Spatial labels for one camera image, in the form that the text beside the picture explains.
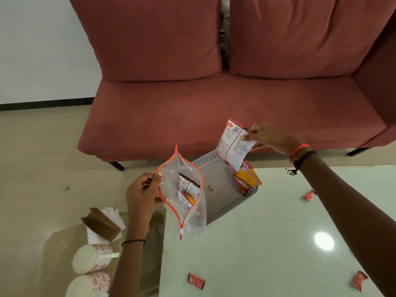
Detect person's right hand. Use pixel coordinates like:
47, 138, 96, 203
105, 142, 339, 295
241, 122, 303, 157

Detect person's left hand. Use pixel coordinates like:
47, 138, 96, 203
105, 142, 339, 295
125, 171, 163, 242

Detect clear zip bag red seal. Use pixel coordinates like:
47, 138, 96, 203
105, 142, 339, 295
154, 145, 207, 242

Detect white red snack packet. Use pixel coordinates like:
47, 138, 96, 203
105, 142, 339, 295
216, 119, 258, 173

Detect person's right forearm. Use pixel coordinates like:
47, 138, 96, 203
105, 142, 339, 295
298, 152, 396, 297

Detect person's left forearm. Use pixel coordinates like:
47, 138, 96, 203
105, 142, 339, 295
109, 240, 146, 297

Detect white snack packet dark top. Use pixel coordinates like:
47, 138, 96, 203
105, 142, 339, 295
178, 173, 201, 199

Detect white snack packet yellow corner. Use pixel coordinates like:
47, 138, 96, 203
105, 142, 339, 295
177, 191, 196, 211

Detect yellow orange snack packet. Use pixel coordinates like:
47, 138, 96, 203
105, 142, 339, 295
233, 160, 263, 197

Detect red fabric sofa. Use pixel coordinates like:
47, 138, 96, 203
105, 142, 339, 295
69, 0, 396, 172

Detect white paper napkins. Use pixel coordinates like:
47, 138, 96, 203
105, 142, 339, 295
86, 207, 126, 245

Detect grey perforated plastic tray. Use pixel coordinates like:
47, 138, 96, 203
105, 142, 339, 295
191, 150, 259, 226

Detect brown wooden napkin holder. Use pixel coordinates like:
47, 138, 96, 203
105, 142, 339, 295
81, 207, 122, 243

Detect white floral mug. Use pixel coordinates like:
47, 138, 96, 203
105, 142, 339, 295
65, 272, 111, 297
72, 244, 120, 275

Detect grey patterned fabric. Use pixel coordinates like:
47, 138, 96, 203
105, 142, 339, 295
219, 0, 231, 60

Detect red sofa back cushion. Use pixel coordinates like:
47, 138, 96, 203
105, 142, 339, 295
69, 0, 223, 83
229, 0, 396, 80

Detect glass side table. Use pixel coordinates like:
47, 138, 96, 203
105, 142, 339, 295
38, 211, 166, 297

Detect orange wrist bracelet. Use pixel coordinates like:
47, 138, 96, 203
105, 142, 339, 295
289, 143, 310, 161

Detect black beaded wrist bracelet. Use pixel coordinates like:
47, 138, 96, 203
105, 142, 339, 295
285, 150, 318, 176

